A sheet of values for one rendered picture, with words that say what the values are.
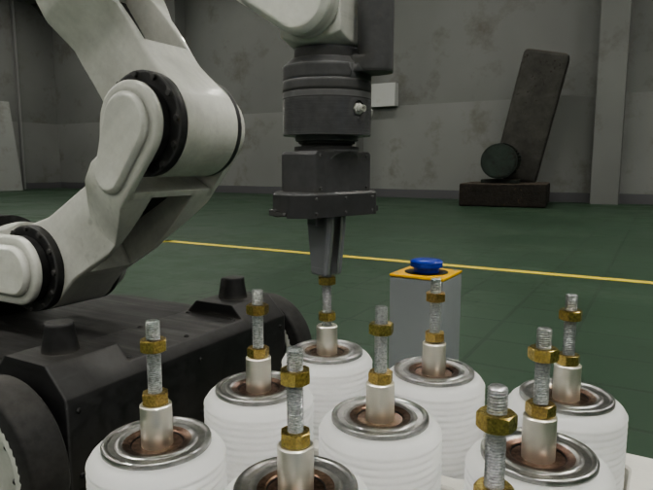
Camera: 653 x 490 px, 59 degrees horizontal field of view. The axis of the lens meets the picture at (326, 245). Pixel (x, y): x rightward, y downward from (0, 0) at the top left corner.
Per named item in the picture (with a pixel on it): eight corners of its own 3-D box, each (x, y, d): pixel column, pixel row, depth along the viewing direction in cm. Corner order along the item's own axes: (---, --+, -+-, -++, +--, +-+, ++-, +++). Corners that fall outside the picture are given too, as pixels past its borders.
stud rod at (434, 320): (435, 354, 56) (437, 277, 55) (441, 357, 55) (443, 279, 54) (427, 355, 55) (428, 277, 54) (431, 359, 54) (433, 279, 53)
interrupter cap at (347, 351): (357, 343, 65) (357, 337, 65) (368, 366, 58) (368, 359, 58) (290, 345, 65) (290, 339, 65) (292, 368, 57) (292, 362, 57)
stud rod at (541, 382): (529, 434, 40) (533, 326, 39) (542, 433, 40) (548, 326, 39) (534, 440, 39) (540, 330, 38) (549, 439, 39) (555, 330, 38)
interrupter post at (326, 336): (336, 351, 63) (336, 321, 62) (339, 358, 60) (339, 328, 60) (314, 352, 62) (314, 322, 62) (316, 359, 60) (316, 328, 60)
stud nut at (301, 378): (273, 384, 34) (273, 370, 34) (288, 375, 36) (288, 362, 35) (302, 390, 33) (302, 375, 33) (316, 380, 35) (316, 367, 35)
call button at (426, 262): (405, 276, 72) (405, 260, 72) (417, 271, 76) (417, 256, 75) (435, 279, 70) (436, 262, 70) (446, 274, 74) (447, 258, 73)
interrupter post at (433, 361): (448, 372, 56) (449, 339, 56) (443, 381, 54) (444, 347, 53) (424, 369, 57) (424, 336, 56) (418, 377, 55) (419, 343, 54)
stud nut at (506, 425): (515, 422, 29) (516, 405, 29) (519, 437, 27) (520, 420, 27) (474, 418, 29) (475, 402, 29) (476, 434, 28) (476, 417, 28)
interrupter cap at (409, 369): (479, 367, 57) (479, 361, 57) (467, 396, 51) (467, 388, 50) (404, 358, 60) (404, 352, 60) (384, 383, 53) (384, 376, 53)
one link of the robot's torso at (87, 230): (-28, 261, 97) (117, 50, 74) (76, 246, 114) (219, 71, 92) (13, 339, 93) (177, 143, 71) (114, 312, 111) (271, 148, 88)
